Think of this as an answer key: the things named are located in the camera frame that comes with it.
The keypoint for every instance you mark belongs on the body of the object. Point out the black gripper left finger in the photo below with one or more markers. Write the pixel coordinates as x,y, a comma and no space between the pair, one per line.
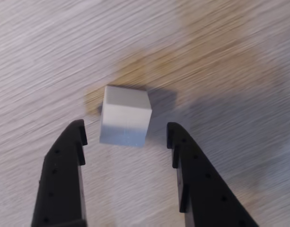
62,177

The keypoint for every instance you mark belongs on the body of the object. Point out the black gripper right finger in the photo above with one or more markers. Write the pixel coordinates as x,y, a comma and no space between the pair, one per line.
201,189

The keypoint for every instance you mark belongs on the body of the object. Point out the white cube block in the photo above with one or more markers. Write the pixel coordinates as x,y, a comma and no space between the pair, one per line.
125,113

